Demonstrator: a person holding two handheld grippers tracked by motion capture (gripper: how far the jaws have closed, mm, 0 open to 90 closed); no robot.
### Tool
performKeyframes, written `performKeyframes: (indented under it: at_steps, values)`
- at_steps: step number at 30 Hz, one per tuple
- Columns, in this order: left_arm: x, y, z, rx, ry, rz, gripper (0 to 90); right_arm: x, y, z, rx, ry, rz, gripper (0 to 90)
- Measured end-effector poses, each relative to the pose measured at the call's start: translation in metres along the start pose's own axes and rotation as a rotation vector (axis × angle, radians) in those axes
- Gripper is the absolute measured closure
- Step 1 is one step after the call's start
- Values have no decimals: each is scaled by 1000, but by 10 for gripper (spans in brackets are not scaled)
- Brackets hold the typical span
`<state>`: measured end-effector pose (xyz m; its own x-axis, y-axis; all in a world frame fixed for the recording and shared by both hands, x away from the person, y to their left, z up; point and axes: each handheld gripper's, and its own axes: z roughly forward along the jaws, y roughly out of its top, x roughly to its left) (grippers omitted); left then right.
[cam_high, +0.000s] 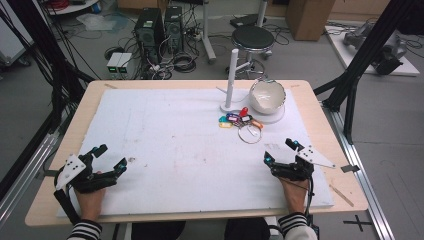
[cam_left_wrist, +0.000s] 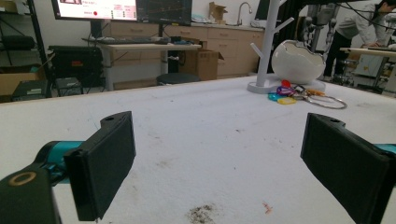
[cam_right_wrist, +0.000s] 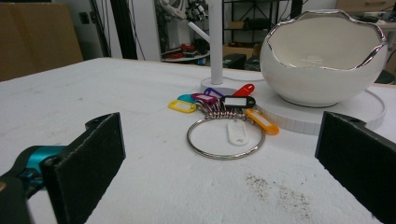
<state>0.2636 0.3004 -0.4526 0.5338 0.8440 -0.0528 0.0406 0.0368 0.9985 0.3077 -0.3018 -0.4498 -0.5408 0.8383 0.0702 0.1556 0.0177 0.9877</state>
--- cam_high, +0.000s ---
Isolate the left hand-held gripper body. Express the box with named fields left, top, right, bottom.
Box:
left=54, top=151, right=119, bottom=194

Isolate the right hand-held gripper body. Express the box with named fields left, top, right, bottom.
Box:
left=271, top=144, right=336, bottom=182

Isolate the person's right hand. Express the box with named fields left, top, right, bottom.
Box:
left=281, top=178, right=312, bottom=216

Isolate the person's left hand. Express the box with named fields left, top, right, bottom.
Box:
left=74, top=171, right=107, bottom=223

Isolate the light wooden table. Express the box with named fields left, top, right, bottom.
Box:
left=24, top=79, right=369, bottom=228

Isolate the bunch of colourful key tags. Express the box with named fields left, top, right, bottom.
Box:
left=218, top=106, right=265, bottom=145

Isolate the thin wooden stick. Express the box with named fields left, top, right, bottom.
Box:
left=328, top=183, right=355, bottom=208

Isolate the white eggshell bowl on base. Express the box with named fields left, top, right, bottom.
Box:
left=233, top=78, right=287, bottom=125

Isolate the black tape piece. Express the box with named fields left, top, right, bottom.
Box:
left=340, top=164, right=361, bottom=174

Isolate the white cloth mat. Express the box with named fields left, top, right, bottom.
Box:
left=56, top=87, right=335, bottom=218

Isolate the person's right leg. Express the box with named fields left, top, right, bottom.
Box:
left=223, top=217, right=271, bottom=240

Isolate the person's leg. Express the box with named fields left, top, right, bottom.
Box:
left=131, top=220, right=187, bottom=240
left=223, top=217, right=271, bottom=240

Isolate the person's left leg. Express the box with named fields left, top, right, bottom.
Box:
left=131, top=220, right=187, bottom=240

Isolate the white branched stand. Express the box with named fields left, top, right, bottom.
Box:
left=215, top=48, right=254, bottom=115

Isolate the small white power box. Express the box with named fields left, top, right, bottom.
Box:
left=106, top=52, right=124, bottom=75
left=116, top=52, right=134, bottom=75

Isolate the black round stool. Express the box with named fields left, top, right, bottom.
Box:
left=225, top=25, right=276, bottom=80

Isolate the grey robot part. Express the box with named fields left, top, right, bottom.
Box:
left=342, top=22, right=375, bottom=48

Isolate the cardboard box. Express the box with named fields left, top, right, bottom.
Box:
left=285, top=0, right=336, bottom=42

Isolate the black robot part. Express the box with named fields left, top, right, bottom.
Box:
left=372, top=39, right=408, bottom=76

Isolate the clear plastic bag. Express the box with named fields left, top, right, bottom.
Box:
left=76, top=12, right=118, bottom=32

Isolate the large black computer tower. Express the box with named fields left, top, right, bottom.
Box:
left=133, top=7, right=166, bottom=65

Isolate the flat black device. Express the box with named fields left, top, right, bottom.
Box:
left=229, top=13, right=268, bottom=29

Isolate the white floor board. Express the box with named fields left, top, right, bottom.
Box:
left=324, top=24, right=421, bottom=78

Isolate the white desk leg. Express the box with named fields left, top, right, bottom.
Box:
left=199, top=0, right=218, bottom=65

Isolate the slim black computer tower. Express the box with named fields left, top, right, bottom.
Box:
left=163, top=5, right=185, bottom=55

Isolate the round white table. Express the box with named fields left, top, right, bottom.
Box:
left=45, top=0, right=101, bottom=16

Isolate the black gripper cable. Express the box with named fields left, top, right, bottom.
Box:
left=305, top=175, right=317, bottom=228

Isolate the black gripper strap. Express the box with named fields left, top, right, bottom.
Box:
left=53, top=189, right=82, bottom=226

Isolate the aluminium rail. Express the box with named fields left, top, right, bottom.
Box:
left=323, top=102, right=397, bottom=240
left=0, top=132, right=60, bottom=229

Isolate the black frame strut with cables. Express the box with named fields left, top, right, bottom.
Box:
left=0, top=0, right=96, bottom=136

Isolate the coil of black cable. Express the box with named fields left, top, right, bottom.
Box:
left=172, top=52, right=198, bottom=74

